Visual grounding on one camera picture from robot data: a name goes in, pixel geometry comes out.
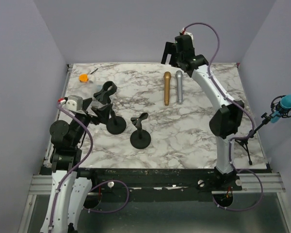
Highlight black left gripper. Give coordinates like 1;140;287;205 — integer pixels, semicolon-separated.
71;98;111;147

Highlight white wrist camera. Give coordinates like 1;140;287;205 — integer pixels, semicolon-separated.
58;95;83;112
179;28;194;41

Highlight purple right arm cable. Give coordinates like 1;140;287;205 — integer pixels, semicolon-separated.
181;23;264;211

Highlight blue foam-head microphone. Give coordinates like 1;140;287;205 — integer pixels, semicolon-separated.
271;94;291;123

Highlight black tripod shock-mount stand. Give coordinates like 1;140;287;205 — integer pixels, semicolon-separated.
232;96;291;166

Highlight black round-base microphone stand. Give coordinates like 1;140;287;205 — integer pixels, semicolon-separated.
130;113;151;150

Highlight black stand holding gold microphone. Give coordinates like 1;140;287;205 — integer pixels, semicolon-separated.
99;81;127;135

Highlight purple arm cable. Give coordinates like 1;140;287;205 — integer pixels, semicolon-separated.
47;101;94;233
181;23;264;211

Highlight gold microphone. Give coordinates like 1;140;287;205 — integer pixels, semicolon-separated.
163;71;171;106

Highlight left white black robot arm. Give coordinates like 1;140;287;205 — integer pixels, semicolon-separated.
40;96;113;233

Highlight silver mesh-head microphone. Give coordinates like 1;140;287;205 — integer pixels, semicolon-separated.
175;70;183;104

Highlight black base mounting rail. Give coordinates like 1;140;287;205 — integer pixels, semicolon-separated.
77;168;242;202

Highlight orange round cap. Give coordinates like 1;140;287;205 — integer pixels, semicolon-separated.
79;74;89;83

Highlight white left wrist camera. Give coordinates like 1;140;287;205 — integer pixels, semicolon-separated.
58;95;83;112

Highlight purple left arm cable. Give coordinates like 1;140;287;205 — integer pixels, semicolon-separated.
47;101;94;233

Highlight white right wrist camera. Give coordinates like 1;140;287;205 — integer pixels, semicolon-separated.
179;28;194;41

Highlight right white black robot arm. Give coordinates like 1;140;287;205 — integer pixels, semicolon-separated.
161;34;244;190

